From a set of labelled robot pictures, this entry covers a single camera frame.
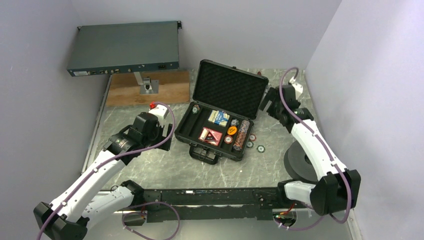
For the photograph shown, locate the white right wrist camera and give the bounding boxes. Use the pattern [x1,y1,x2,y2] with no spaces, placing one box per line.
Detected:
[288,76,304,100]

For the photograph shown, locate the row of poker chips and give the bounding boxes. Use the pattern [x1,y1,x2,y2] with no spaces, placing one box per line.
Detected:
[233,120,250,151]

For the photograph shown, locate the blue playing card deck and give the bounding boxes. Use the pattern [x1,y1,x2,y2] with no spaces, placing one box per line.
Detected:
[208,110,230,127]

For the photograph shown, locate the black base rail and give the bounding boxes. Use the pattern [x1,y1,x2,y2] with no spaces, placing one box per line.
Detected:
[123,186,305,223]

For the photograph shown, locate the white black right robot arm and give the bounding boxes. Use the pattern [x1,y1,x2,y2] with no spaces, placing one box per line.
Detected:
[259,84,361,216]

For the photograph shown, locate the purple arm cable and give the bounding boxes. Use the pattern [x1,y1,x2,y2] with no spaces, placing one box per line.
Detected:
[34,101,181,240]
[273,67,353,232]

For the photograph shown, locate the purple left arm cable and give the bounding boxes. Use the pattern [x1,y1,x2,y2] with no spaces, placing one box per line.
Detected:
[34,101,181,240]

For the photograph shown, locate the green poker chip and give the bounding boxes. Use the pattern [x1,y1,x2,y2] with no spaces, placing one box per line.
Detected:
[256,145,266,153]

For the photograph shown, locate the metal stand bracket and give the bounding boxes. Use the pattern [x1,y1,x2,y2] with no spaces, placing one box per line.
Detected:
[133,72,159,95]

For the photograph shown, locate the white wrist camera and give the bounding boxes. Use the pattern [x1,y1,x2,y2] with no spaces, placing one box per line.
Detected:
[288,76,304,100]
[148,102,169,121]

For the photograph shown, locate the wooden board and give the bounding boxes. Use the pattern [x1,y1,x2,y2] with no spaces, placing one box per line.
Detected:
[105,70,190,107]

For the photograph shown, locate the grey foam roll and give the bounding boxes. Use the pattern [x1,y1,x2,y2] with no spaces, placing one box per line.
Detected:
[283,141,319,184]

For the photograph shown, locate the red playing card deck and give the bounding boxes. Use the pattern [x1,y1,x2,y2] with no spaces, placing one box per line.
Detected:
[198,127,223,146]

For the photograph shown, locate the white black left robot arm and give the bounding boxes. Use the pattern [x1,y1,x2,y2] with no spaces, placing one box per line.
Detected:
[33,106,175,240]

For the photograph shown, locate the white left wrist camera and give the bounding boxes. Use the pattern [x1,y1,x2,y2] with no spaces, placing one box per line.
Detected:
[148,102,169,121]

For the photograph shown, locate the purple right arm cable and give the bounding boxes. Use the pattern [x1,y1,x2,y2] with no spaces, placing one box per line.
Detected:
[273,67,353,232]

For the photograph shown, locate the grey rack network switch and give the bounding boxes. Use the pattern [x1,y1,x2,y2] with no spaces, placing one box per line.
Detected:
[66,20,182,77]

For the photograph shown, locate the black foam-lined poker case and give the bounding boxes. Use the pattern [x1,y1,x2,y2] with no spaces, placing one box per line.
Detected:
[174,59,269,165]

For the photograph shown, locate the red poker chip beside case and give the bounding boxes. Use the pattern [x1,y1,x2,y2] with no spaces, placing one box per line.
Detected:
[249,134,257,142]

